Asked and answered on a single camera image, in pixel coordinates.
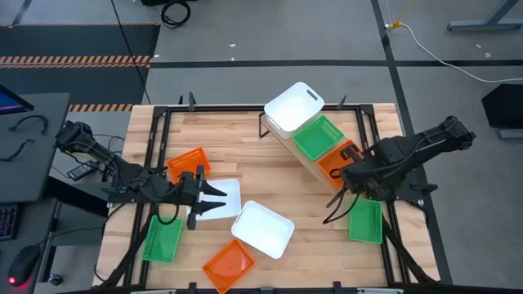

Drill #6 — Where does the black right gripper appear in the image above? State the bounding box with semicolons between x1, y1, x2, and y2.
341;145;385;202

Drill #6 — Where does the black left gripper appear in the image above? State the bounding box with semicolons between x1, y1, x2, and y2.
179;165;228;229

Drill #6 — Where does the white plastic basket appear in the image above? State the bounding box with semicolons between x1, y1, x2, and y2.
186;178;243;221
230;199;296;261
263;81;326;140

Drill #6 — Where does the orange mesh plastic basket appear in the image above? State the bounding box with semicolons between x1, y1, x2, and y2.
317;140;360;189
166;146;212;185
201;238;257;294

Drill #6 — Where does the green mesh plastic basket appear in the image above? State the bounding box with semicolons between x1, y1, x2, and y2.
348;198;384;245
293;114;346;163
141;215;184;265

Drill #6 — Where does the wooden shelf with black legs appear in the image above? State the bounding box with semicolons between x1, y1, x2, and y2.
258;112;363;195

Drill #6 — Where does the black power adapter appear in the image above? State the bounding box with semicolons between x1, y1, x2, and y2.
66;162;99;182

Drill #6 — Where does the black box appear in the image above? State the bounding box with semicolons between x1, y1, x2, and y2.
481;83;523;130

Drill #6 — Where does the grey desk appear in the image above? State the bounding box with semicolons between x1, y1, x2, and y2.
0;92;70;204

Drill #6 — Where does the dark grey desk surface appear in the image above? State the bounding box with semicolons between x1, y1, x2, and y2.
0;198;62;294

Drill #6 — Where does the grey metal table leg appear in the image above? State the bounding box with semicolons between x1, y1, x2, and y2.
446;0;523;33

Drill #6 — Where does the black computer mouse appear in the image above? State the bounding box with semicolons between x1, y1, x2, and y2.
7;243;42;288

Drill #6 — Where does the backlit black keyboard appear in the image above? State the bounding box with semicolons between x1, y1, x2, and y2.
0;203;20;242

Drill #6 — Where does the black hazard-striped floor mat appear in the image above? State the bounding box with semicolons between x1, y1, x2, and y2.
0;23;162;114

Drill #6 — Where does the computer monitor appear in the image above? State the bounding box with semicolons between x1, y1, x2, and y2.
0;84;34;116

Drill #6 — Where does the long black cord loop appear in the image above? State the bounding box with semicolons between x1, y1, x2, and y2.
321;186;363;225

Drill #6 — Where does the black aluminium table frame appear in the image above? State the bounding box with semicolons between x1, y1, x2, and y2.
92;104;442;294

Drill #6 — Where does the white floor cable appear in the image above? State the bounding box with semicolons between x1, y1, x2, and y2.
383;0;523;84

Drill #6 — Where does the long black floor cable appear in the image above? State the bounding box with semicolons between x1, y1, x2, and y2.
110;0;152;106

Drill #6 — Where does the coiled black cable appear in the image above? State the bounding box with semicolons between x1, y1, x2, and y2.
160;0;192;29

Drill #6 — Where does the black cable on desk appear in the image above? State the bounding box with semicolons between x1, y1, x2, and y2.
0;138;36;163
8;114;49;136

